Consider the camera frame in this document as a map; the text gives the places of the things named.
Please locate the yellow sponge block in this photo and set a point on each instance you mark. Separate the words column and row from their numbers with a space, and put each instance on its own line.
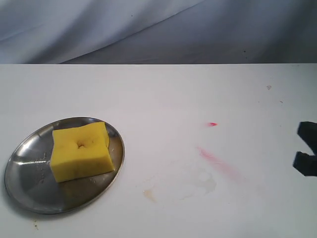
column 80, row 152

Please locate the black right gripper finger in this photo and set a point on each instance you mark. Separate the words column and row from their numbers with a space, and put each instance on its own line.
column 308, row 133

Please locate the round stainless steel plate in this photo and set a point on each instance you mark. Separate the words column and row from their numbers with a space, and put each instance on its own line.
column 29, row 182

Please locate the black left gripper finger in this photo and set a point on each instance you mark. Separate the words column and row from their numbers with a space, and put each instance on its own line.
column 306, row 164

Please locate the amber liquid spill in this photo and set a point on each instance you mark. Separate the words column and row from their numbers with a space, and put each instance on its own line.
column 178, row 183

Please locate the grey-blue fabric backdrop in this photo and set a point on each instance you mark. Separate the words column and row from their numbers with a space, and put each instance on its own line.
column 158, row 31

